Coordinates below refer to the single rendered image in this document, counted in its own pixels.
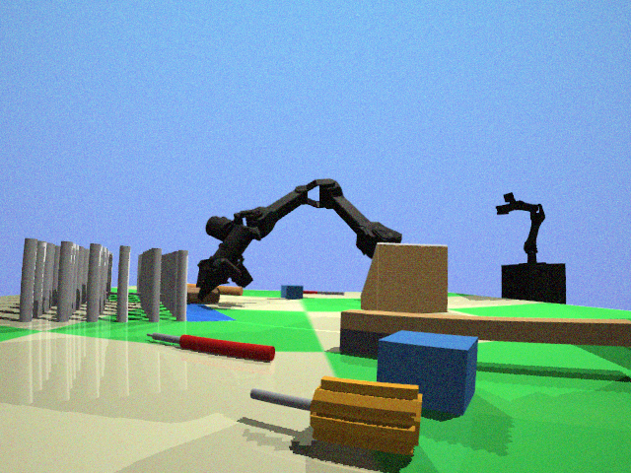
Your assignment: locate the blue box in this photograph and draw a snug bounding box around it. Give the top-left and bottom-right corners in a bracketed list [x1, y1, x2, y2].
[280, 285, 304, 299]
[377, 330, 478, 416]

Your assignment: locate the brown long flat bar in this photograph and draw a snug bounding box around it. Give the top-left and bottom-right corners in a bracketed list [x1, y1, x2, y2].
[340, 308, 631, 357]

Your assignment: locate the blue flat strip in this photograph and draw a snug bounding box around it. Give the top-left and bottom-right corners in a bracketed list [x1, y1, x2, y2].
[186, 303, 236, 322]

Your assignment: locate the red-handled screwdriver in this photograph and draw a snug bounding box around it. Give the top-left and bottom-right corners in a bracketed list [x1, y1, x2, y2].
[146, 332, 275, 361]

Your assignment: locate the hammer with wooden handle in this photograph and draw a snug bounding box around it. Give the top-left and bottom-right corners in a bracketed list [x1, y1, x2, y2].
[186, 284, 244, 296]

